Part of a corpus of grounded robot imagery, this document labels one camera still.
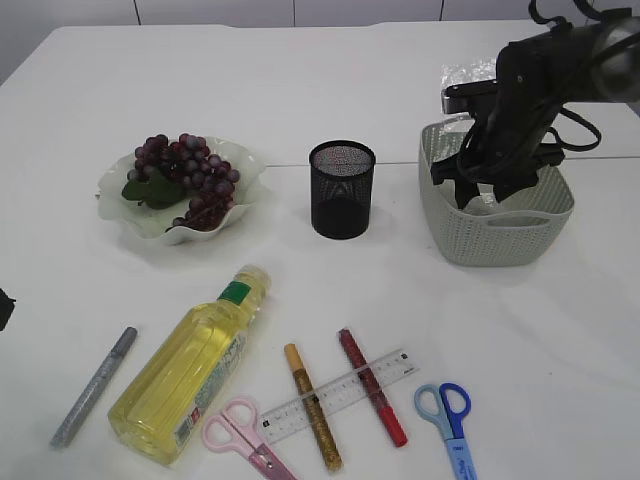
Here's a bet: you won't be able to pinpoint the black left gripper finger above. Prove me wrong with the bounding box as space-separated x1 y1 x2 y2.
0 290 16 331

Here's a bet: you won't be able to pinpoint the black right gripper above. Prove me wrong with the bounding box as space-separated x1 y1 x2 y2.
431 34 560 210

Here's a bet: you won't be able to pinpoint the clear crinkled plastic sheet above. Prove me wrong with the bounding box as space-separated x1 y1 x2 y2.
441 57 496 133

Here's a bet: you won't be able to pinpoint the yellow oil bottle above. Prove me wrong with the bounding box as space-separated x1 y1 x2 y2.
108 265 271 465

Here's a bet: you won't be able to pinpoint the purple artificial grape bunch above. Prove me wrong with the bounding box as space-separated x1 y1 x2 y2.
121 133 241 231

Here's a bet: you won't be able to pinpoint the blue scissors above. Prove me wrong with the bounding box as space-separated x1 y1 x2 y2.
413 382 477 480

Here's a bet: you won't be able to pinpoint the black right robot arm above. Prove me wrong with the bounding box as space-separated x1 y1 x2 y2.
430 1 639 209

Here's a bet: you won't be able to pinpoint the grey-green woven plastic basket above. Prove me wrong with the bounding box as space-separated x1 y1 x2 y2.
418 116 574 267

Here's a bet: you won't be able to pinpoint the silver glitter pen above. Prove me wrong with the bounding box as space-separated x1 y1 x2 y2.
49 326 138 450

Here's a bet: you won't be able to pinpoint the black mesh pen holder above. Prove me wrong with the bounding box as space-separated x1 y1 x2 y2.
309 140 376 240

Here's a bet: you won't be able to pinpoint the frosted wavy glass plate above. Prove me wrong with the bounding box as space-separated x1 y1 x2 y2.
98 133 265 245

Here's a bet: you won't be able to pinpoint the red glitter pen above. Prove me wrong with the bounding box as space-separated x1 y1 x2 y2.
338 328 408 447

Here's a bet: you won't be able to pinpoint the gold glitter pen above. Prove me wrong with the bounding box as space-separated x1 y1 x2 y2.
284 343 343 473

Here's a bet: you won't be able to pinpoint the clear plastic ruler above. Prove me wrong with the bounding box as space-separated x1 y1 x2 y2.
257 349 419 444

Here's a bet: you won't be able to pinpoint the pink scissors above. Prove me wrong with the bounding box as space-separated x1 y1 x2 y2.
201 396 296 480

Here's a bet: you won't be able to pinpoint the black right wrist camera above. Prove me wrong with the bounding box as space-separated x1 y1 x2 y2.
441 79 498 118

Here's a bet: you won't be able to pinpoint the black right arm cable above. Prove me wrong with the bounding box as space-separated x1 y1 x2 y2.
457 0 640 181

